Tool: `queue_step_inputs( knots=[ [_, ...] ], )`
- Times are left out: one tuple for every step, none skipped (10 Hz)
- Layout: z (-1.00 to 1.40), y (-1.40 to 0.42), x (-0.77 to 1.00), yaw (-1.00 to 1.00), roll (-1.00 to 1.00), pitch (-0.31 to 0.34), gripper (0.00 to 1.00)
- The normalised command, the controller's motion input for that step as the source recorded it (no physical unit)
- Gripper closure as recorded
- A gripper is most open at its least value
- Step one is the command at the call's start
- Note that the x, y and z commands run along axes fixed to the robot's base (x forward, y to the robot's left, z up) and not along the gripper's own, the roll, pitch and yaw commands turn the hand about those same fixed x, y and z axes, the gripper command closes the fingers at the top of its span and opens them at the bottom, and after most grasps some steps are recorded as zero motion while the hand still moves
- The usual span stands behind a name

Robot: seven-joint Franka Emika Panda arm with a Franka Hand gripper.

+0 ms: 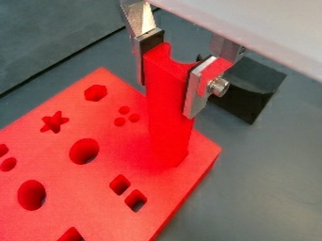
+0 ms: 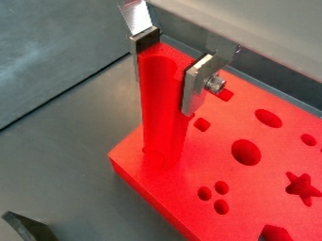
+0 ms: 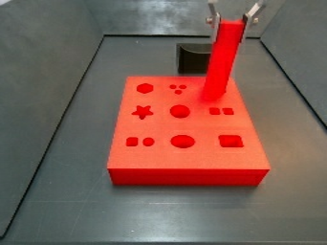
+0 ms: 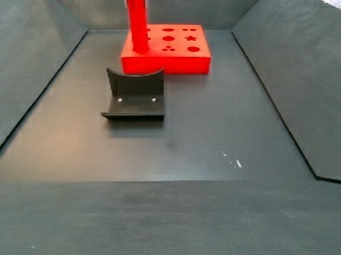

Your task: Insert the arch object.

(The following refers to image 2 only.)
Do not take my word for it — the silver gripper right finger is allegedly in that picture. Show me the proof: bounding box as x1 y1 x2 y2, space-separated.
181 38 240 116

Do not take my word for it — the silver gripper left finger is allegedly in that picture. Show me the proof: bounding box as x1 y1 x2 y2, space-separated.
117 0 160 80

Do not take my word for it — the red arch peg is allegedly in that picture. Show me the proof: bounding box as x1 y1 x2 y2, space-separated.
138 51 192 169

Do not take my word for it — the dark grey arch holder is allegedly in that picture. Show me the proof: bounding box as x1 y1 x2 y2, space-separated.
1 211 58 241

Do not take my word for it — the red shape sorter board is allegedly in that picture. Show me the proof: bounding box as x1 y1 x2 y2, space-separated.
106 41 322 241

